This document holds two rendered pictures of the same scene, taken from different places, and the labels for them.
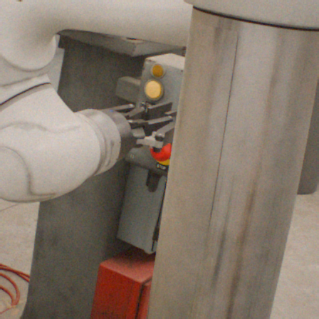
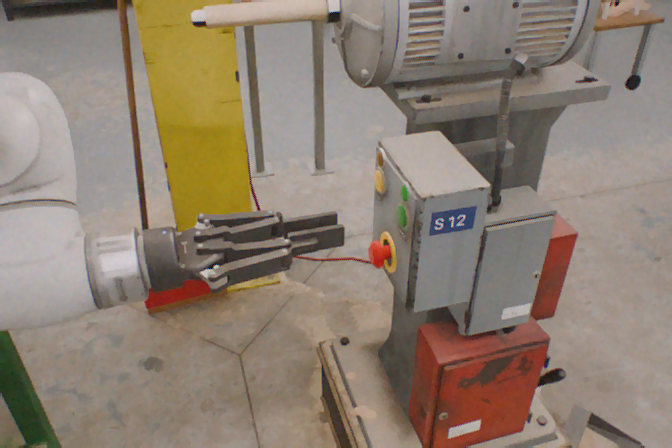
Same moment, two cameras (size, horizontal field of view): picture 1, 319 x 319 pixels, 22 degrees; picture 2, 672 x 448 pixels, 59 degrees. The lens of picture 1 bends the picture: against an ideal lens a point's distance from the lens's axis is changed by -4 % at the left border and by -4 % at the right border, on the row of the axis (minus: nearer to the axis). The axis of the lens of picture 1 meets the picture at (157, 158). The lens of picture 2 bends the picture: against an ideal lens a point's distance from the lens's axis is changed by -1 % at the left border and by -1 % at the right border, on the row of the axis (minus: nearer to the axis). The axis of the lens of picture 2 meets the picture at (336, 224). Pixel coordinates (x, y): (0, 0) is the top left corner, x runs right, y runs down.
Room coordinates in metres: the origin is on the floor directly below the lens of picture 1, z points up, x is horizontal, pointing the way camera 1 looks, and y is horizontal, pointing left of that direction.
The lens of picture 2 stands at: (0.90, -0.46, 1.52)
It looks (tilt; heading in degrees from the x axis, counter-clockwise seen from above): 36 degrees down; 48
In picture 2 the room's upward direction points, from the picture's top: straight up
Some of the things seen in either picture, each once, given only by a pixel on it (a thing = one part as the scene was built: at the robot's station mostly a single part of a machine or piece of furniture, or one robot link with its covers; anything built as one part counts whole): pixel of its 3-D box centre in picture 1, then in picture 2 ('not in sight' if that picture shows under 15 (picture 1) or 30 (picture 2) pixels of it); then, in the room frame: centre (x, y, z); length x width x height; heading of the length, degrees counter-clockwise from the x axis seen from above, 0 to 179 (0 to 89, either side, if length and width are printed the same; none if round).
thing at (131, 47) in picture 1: (130, 27); (482, 75); (1.77, 0.11, 1.11); 0.36 x 0.24 x 0.04; 154
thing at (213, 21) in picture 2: not in sight; (266, 12); (1.43, 0.28, 1.25); 0.18 x 0.03 x 0.03; 154
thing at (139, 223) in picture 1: (176, 124); (509, 203); (1.71, -0.02, 0.93); 0.15 x 0.10 x 0.55; 154
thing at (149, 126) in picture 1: (148, 129); (245, 254); (1.19, 0.02, 1.07); 0.11 x 0.01 x 0.04; 146
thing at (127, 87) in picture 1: (162, 100); not in sight; (1.56, 0.01, 1.02); 0.19 x 0.04 x 0.04; 64
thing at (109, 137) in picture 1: (85, 143); (122, 266); (1.07, 0.10, 1.07); 0.09 x 0.06 x 0.09; 64
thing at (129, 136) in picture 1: (114, 134); (186, 254); (1.14, 0.07, 1.07); 0.09 x 0.08 x 0.07; 154
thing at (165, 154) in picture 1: (164, 149); (383, 253); (1.40, -0.01, 0.97); 0.04 x 0.04 x 0.04; 64
